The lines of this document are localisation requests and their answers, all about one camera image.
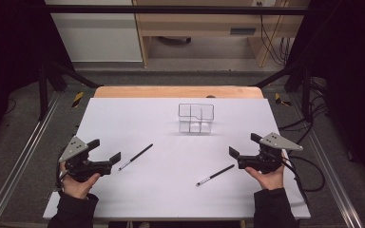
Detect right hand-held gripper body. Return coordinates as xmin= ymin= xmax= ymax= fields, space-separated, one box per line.
xmin=237 ymin=132 xmax=304 ymax=175

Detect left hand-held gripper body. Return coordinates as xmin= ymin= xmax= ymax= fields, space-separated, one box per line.
xmin=58 ymin=136 xmax=113 ymax=183

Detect black pen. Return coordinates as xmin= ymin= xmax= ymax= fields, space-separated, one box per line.
xmin=195 ymin=163 xmax=236 ymax=188
xmin=118 ymin=142 xmax=155 ymax=172

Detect clear acrylic organizer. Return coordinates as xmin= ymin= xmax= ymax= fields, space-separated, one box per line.
xmin=177 ymin=103 xmax=216 ymax=135

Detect person's left hand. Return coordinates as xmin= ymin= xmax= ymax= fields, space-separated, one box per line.
xmin=59 ymin=161 xmax=102 ymax=200

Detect person's right hand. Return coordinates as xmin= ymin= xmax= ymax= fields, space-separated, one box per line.
xmin=244 ymin=164 xmax=286 ymax=191

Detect yellow black floor tape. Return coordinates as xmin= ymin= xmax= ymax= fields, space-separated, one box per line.
xmin=71 ymin=91 xmax=86 ymax=109
xmin=274 ymin=92 xmax=293 ymax=107

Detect white board sheet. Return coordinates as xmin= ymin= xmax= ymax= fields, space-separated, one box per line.
xmin=42 ymin=97 xmax=312 ymax=221

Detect wooden table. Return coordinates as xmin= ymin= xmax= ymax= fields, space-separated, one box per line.
xmin=93 ymin=85 xmax=265 ymax=100

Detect white cabinet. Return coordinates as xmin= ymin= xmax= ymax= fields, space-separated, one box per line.
xmin=44 ymin=0 xmax=144 ymax=64

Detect dark curtain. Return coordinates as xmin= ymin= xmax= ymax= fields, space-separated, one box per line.
xmin=0 ymin=0 xmax=74 ymax=154
xmin=288 ymin=0 xmax=365 ymax=195

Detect wooden desk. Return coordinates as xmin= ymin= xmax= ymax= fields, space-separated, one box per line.
xmin=131 ymin=0 xmax=311 ymax=68

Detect black floor cables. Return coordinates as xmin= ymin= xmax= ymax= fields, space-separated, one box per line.
xmin=278 ymin=76 xmax=330 ymax=157

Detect right hand-held gripper cable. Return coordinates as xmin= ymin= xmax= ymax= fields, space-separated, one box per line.
xmin=279 ymin=153 xmax=327 ymax=205

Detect black frame leg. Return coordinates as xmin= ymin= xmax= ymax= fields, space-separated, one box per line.
xmin=252 ymin=59 xmax=314 ymax=120
xmin=37 ymin=59 xmax=104 ymax=122

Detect aluminium floor rail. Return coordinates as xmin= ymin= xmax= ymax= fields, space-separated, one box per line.
xmin=288 ymin=94 xmax=365 ymax=228
xmin=0 ymin=90 xmax=62 ymax=228

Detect hanging black cables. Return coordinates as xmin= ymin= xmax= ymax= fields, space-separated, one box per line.
xmin=256 ymin=1 xmax=295 ymax=67

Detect black horizontal frame bar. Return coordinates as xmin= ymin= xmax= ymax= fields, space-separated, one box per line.
xmin=44 ymin=4 xmax=312 ymax=16

